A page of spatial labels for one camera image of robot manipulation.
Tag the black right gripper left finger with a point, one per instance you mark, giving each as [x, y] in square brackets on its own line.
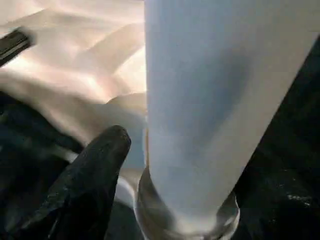
[80, 190]

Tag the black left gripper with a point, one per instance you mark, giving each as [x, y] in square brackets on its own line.
[15, 45]

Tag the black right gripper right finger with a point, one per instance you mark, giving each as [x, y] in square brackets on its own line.
[287, 215]

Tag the white plastic table leg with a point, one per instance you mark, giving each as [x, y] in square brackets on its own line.
[200, 87]

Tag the black mat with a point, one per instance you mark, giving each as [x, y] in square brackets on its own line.
[287, 125]

